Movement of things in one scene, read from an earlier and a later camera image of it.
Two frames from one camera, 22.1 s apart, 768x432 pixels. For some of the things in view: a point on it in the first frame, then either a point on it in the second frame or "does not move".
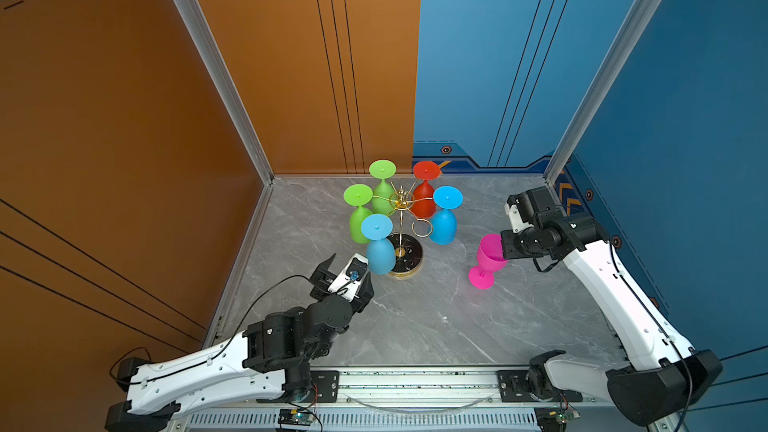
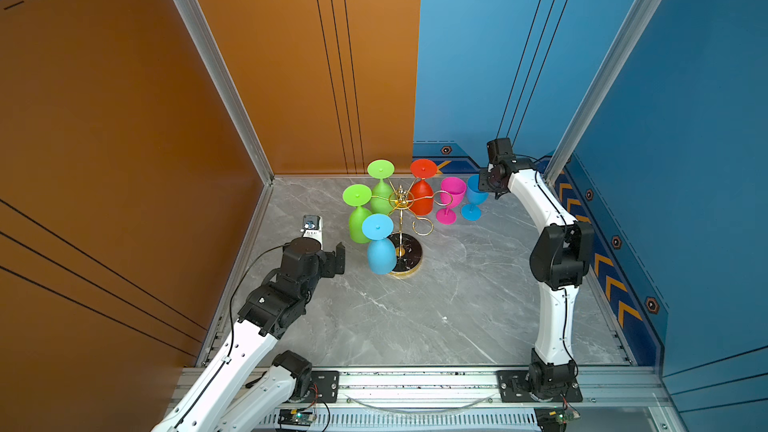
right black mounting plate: (513, 388) does not move
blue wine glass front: (381, 256) does not move
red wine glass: (423, 201) does not move
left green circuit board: (295, 417) does not move
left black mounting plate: (325, 387) does not move
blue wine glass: (443, 225) -> (473, 210)
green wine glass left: (358, 195) does not move
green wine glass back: (382, 194) does not move
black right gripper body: (519, 244) -> (486, 181)
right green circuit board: (554, 419) does not move
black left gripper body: (358, 304) -> (329, 268)
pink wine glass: (490, 256) -> (453, 191)
